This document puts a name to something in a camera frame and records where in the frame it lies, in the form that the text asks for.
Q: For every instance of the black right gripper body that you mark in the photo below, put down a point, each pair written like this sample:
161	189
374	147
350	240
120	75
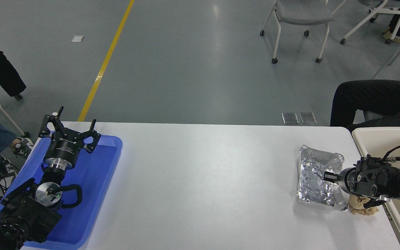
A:
347	180

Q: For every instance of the silver foil plate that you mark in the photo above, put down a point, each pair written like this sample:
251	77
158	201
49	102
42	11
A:
313	173

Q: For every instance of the large pale plastic bin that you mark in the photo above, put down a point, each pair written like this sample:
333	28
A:
373	142

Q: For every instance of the grey chair with white frame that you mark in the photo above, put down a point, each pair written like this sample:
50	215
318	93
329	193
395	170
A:
302	12
380	3

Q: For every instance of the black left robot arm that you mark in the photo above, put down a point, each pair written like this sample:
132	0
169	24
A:
26	215

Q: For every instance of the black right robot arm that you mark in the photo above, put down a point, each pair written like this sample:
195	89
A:
387	180

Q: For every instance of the blue plastic tray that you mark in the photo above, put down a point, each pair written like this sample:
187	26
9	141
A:
92	187

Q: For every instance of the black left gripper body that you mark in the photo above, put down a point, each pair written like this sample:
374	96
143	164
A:
64	149

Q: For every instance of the white paper scrap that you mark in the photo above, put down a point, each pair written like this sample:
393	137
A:
77	38

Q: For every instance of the metal floor plate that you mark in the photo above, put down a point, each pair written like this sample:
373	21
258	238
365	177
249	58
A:
307	117
290	118

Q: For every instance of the crumpled tan paper ball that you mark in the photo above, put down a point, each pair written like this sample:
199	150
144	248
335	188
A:
358	206

